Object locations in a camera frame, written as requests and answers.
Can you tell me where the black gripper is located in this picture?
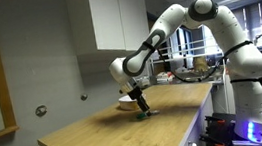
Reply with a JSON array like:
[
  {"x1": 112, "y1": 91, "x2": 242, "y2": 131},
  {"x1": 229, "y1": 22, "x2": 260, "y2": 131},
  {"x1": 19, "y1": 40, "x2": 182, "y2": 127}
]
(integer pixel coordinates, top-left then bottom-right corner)
[{"x1": 127, "y1": 85, "x2": 153, "y2": 118}]

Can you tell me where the white marker with green cap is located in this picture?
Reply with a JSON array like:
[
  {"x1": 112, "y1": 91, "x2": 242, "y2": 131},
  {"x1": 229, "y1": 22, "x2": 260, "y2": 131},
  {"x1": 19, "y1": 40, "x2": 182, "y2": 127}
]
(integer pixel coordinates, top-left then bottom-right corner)
[{"x1": 135, "y1": 109, "x2": 162, "y2": 121}]

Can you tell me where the white bowl with printed rim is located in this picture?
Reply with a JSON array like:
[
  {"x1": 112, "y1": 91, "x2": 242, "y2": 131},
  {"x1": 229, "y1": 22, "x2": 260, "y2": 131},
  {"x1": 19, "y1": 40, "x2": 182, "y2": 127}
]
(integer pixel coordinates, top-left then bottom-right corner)
[{"x1": 117, "y1": 92, "x2": 149, "y2": 113}]

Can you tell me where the red and white box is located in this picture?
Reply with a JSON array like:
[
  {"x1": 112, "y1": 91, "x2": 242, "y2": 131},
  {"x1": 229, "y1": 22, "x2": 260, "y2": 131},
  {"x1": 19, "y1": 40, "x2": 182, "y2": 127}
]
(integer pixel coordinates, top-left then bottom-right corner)
[{"x1": 155, "y1": 70, "x2": 177, "y2": 84}]

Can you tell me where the brown object on shelf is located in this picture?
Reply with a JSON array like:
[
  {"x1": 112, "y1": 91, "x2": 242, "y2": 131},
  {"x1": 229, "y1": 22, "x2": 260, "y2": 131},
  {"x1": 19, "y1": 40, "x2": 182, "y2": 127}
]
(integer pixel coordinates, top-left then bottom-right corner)
[{"x1": 192, "y1": 56, "x2": 211, "y2": 75}]

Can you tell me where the small round metal wall fitting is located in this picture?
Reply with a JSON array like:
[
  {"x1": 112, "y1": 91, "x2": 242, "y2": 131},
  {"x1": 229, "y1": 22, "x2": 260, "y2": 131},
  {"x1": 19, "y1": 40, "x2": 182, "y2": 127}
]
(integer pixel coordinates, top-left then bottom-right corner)
[{"x1": 79, "y1": 92, "x2": 89, "y2": 102}]

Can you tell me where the metal shelf rail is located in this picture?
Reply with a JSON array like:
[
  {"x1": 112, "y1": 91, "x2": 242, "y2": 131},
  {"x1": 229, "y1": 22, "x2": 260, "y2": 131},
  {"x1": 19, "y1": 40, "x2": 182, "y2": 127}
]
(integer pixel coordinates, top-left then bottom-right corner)
[{"x1": 148, "y1": 36, "x2": 225, "y2": 65}]

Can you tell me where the black clamp with orange handle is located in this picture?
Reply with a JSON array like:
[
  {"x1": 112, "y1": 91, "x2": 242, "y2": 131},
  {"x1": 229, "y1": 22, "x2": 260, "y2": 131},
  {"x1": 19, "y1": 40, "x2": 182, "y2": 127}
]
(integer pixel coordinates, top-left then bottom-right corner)
[
  {"x1": 204, "y1": 112, "x2": 237, "y2": 136},
  {"x1": 199, "y1": 130, "x2": 233, "y2": 146}
]

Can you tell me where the white wall cabinet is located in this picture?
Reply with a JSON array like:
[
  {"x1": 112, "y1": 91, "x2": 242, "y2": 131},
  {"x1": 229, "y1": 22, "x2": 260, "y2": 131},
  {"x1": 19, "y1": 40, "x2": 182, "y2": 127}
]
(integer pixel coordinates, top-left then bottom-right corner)
[{"x1": 66, "y1": 0, "x2": 152, "y2": 60}]

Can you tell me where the large round metal wall fitting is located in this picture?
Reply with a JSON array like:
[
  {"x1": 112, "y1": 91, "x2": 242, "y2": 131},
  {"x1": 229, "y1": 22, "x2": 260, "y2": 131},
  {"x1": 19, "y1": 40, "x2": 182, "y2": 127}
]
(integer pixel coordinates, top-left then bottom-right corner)
[{"x1": 34, "y1": 104, "x2": 49, "y2": 118}]

